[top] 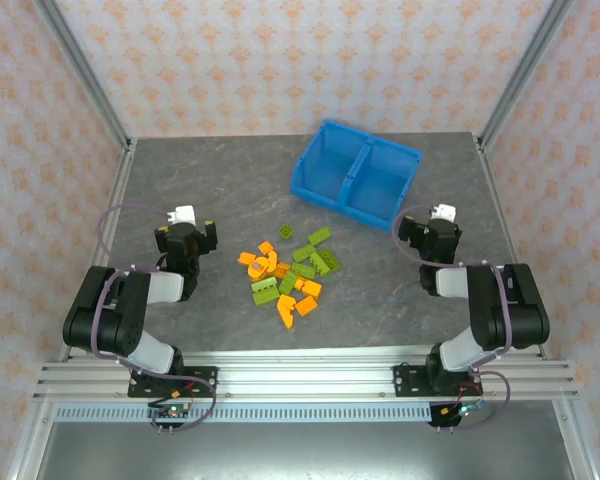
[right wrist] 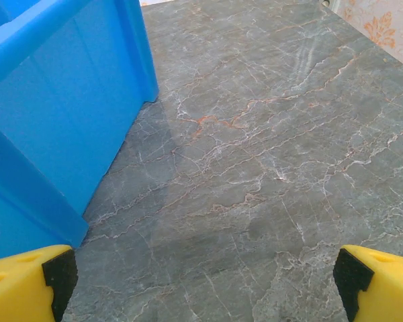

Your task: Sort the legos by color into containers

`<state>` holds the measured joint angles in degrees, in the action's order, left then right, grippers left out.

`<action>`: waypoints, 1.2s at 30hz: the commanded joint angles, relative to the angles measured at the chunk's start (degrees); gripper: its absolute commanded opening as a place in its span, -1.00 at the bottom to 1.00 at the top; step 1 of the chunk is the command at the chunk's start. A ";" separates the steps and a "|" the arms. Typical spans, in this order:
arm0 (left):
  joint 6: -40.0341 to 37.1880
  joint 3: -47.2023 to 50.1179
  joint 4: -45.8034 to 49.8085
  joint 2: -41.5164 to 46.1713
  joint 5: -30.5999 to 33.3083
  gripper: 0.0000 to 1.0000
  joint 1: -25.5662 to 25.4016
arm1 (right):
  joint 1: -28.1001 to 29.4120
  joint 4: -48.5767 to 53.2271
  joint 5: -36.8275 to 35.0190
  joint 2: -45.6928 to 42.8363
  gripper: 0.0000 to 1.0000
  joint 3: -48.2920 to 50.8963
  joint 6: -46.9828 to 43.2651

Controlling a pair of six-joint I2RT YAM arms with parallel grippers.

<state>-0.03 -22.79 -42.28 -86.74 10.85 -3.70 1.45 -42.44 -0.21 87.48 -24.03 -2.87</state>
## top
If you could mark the small square orange lego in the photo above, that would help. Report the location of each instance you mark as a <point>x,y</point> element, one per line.
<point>265,246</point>

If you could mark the small square green lego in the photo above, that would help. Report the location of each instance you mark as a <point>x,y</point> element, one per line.
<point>286,232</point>

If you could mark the wide green lego plate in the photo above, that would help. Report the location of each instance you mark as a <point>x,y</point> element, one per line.
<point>265,291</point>

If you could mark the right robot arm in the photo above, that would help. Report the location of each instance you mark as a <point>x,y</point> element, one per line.
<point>510,310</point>

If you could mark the dark orange lego brick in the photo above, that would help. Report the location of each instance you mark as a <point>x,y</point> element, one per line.
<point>282,270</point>

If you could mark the orange notched lego brick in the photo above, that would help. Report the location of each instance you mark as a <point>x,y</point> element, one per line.
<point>286,301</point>

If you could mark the orange studded lego brick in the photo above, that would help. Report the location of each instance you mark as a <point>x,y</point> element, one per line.
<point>300,283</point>

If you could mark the blue two-compartment bin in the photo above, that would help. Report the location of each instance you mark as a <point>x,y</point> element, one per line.
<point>325,165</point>

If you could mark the orange hollow square lego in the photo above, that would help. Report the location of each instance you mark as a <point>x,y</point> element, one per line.
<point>306,305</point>

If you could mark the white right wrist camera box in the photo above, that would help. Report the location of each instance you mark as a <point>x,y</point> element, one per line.
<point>445,211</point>

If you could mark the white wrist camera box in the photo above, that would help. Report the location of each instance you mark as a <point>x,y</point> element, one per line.
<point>184,214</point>
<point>445,211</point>

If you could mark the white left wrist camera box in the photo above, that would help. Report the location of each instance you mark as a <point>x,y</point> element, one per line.
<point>184,214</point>

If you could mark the aluminium table side rail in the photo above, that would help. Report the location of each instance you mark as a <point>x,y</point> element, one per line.
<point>116,200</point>
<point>500,200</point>

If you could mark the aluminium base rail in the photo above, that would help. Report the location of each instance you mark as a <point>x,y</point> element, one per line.
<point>305,375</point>

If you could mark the aluminium frame post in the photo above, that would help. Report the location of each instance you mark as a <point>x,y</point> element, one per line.
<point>522,75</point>
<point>87,75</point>

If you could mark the aluminium frame leg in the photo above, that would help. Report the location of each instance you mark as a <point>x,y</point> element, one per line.
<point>30,445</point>
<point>577,445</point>

